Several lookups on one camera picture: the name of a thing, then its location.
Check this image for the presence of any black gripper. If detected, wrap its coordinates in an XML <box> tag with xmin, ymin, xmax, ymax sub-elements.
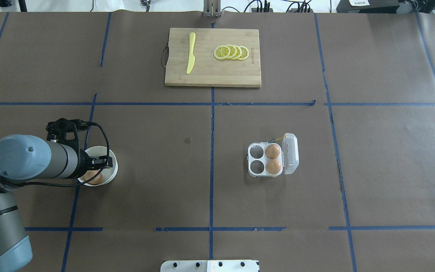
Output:
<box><xmin>46</xmin><ymin>118</ymin><xmax>113</xmax><ymax>169</ymax></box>

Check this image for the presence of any brown egg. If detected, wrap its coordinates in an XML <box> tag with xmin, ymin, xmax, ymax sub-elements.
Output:
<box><xmin>80</xmin><ymin>170</ymin><xmax>104</xmax><ymax>186</ymax></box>

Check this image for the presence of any clear plastic egg box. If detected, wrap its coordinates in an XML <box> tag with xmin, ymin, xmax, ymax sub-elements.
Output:
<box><xmin>247</xmin><ymin>133</ymin><xmax>300</xmax><ymax>178</ymax></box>

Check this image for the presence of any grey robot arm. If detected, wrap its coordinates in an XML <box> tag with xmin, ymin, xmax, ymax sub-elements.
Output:
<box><xmin>0</xmin><ymin>118</ymin><xmax>118</xmax><ymax>272</ymax></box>

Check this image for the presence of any brown egg upper slot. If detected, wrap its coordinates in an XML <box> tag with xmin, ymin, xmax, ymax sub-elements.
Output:
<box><xmin>265</xmin><ymin>143</ymin><xmax>281</xmax><ymax>159</ymax></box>

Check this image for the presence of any white round bowl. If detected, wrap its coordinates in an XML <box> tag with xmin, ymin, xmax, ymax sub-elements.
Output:
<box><xmin>77</xmin><ymin>146</ymin><xmax>119</xmax><ymax>186</ymax></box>

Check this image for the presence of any yellow plastic knife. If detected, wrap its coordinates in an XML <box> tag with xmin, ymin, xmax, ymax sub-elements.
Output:
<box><xmin>186</xmin><ymin>32</ymin><xmax>196</xmax><ymax>74</ymax></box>

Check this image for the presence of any bamboo cutting board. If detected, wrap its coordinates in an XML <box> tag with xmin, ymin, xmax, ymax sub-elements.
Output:
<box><xmin>165</xmin><ymin>28</ymin><xmax>261</xmax><ymax>88</ymax></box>

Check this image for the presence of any lemon slice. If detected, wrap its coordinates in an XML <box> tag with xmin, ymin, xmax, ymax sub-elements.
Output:
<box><xmin>213</xmin><ymin>45</ymin><xmax>231</xmax><ymax>60</ymax></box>
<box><xmin>231</xmin><ymin>45</ymin><xmax>242</xmax><ymax>60</ymax></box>
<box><xmin>237</xmin><ymin>46</ymin><xmax>249</xmax><ymax>60</ymax></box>
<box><xmin>226</xmin><ymin>45</ymin><xmax>237</xmax><ymax>60</ymax></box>

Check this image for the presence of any black device on shelf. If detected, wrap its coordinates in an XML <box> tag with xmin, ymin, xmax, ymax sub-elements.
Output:
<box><xmin>336</xmin><ymin>0</ymin><xmax>400</xmax><ymax>14</ymax></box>

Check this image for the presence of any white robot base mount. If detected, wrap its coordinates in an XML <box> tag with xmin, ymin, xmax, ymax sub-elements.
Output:
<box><xmin>160</xmin><ymin>260</ymin><xmax>260</xmax><ymax>272</ymax></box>

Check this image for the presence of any grey metal stand post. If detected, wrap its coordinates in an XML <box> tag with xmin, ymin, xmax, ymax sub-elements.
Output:
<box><xmin>202</xmin><ymin>0</ymin><xmax>222</xmax><ymax>18</ymax></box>

